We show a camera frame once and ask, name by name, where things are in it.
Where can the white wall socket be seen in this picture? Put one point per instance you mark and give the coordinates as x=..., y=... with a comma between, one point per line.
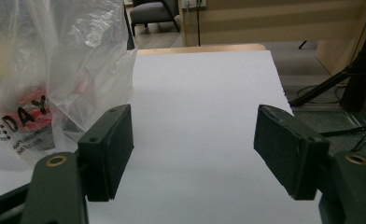
x=192, y=3

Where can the clear plastic bag with print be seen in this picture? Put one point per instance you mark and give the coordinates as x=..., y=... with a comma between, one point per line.
x=53, y=74

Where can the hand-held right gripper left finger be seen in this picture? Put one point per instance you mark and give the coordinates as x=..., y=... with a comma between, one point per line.
x=105, y=155

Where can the light wooden counter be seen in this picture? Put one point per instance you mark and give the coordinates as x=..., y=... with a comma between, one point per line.
x=274, y=23

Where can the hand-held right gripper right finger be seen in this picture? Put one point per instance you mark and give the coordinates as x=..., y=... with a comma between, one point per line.
x=288, y=152

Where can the black tripod stand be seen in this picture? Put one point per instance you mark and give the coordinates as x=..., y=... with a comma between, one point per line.
x=363, y=71

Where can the grey armchair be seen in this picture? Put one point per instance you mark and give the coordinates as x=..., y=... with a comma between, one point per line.
x=153, y=14

